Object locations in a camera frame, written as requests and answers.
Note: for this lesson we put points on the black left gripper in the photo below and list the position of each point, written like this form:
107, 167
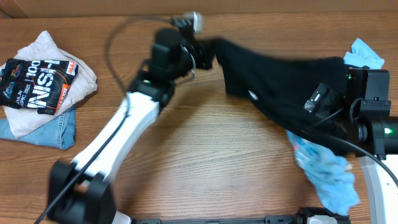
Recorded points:
206, 54

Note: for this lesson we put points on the light blue t-shirt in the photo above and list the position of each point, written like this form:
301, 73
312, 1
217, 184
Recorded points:
330, 174

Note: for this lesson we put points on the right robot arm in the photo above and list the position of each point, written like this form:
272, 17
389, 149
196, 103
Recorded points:
374, 130

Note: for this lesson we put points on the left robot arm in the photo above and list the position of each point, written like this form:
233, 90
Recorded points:
81, 191

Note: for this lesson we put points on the black printed folded t-shirt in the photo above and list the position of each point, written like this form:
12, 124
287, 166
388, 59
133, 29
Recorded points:
40, 85

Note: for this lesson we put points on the blue folded jeans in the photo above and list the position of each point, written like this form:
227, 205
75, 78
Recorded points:
59, 132

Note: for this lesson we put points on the beige folded garment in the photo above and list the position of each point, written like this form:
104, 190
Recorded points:
24, 121

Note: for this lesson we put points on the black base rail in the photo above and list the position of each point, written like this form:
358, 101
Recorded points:
304, 215

